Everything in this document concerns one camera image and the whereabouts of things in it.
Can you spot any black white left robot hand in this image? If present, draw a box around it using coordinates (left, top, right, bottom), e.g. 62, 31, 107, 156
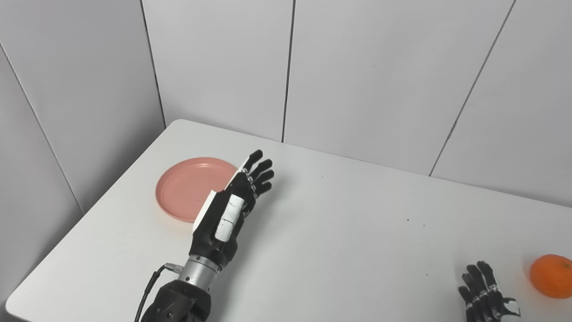
189, 149, 275, 269

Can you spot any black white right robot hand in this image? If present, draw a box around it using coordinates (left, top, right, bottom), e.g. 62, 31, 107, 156
458, 261, 522, 322

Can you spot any pink round plate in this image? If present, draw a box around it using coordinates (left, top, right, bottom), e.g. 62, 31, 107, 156
155, 157, 238, 223

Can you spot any orange fruit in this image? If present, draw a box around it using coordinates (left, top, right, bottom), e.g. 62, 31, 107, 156
530, 254, 572, 299

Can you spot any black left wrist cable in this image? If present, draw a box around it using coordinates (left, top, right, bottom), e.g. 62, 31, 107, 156
134, 263, 184, 322

